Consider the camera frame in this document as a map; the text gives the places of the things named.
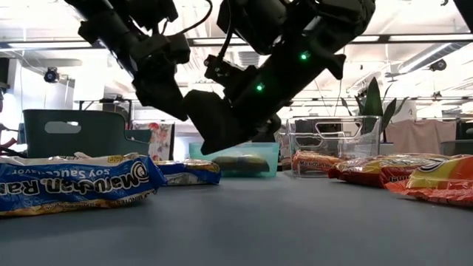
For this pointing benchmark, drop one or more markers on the black ceiling spot lamp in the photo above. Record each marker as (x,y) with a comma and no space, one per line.
(438,64)
(51,74)

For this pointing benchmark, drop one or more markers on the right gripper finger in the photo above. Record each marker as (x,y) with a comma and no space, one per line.
(269,129)
(214,122)

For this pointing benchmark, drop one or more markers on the orange Maruchan ramen pack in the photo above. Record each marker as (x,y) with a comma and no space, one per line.
(443,181)
(314,162)

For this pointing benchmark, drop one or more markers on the blue-grey table mat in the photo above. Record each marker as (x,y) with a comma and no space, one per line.
(236,236)

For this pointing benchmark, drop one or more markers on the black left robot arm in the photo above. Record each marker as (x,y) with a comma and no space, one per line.
(103,26)

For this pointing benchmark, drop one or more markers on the dark green box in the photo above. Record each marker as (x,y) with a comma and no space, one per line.
(456,147)

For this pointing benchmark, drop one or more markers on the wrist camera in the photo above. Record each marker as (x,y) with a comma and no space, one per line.
(180,48)
(221,72)

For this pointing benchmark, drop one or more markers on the blue Maruchan ramen pack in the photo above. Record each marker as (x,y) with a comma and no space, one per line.
(74,181)
(192,171)

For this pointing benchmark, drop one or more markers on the floral cloth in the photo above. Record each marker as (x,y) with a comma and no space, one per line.
(160,142)

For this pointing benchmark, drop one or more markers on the dark teal plastic bin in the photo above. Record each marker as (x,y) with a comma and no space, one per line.
(96,136)

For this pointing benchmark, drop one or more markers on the potted plant white pot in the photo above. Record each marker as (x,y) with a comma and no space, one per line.
(373,99)

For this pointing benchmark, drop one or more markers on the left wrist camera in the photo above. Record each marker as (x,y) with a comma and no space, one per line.
(180,48)

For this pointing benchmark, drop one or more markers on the small turquoise plastic bin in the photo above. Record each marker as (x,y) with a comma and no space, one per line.
(273,162)

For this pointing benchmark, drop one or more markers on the pink cloth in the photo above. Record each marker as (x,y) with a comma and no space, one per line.
(417,134)

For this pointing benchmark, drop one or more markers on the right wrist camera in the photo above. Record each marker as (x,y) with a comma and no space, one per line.
(221,72)

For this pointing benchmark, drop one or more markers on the clear plastic bin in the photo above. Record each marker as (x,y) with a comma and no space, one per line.
(369,144)

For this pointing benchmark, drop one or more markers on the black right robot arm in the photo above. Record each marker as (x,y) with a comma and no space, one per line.
(325,22)

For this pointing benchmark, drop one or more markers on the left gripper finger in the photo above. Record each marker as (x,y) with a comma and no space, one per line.
(157,96)

